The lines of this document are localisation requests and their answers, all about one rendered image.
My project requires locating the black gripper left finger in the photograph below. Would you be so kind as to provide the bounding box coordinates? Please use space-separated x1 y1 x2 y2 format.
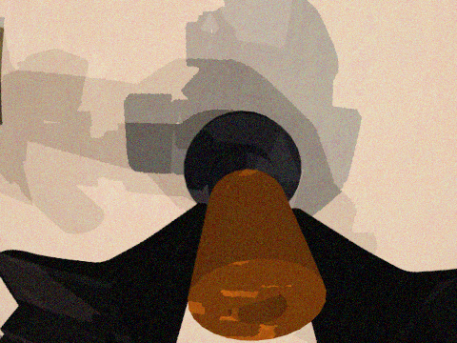
0 203 207 343

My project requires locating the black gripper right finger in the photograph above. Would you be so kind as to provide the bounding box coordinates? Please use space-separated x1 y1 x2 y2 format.
292 209 457 343

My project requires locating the orange knob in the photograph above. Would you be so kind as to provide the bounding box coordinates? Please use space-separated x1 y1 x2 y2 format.
188 169 328 340

